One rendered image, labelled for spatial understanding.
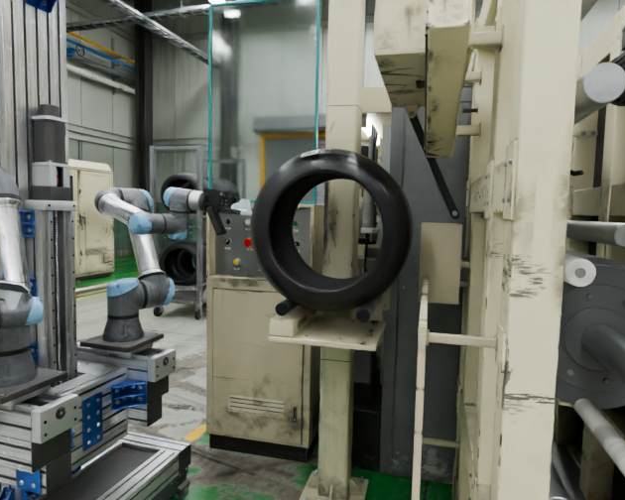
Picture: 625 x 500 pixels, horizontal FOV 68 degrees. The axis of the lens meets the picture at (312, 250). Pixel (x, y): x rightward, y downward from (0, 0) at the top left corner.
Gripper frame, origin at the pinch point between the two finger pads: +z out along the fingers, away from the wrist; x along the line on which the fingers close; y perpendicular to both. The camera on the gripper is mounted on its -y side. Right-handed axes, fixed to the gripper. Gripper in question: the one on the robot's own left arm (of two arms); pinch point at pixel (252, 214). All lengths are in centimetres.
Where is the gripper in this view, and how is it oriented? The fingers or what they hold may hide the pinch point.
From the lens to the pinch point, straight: 172.1
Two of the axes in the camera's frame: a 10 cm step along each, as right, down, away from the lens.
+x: 2.4, -0.7, 9.7
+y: 1.4, -9.8, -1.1
